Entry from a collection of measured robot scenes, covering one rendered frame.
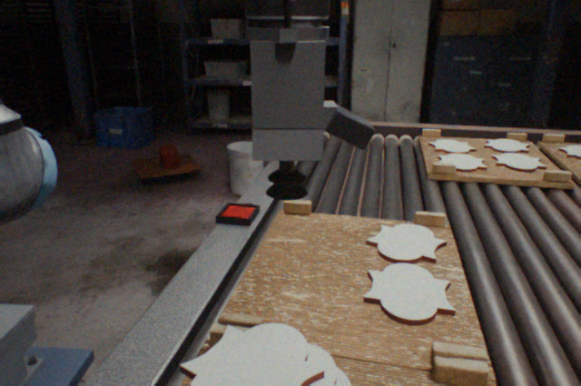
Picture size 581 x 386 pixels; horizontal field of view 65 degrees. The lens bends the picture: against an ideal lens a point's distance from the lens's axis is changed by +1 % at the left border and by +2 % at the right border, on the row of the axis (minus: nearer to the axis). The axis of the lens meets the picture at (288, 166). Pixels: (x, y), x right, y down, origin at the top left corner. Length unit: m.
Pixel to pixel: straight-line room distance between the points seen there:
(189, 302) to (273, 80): 0.44
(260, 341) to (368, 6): 4.88
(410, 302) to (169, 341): 0.34
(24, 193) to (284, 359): 0.39
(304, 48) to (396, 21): 4.91
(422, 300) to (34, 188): 0.55
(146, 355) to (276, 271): 0.23
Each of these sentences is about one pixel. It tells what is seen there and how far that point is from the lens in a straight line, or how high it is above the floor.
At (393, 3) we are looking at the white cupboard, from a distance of 5.28.
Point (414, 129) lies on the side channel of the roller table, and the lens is 1.70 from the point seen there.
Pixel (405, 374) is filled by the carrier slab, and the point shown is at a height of 0.94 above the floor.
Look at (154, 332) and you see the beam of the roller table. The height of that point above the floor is 0.92.
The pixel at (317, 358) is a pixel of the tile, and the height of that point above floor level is 0.99.
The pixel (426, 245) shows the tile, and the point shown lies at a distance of 0.84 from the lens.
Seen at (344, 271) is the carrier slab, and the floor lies 0.94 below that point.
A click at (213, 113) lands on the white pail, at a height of 0.22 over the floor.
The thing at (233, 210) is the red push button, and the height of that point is 0.93.
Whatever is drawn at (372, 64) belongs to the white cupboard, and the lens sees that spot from 5.28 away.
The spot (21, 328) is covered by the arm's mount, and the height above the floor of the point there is 0.95.
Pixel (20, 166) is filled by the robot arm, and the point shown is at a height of 1.15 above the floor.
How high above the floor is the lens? 1.33
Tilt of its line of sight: 18 degrees down
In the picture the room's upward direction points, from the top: straight up
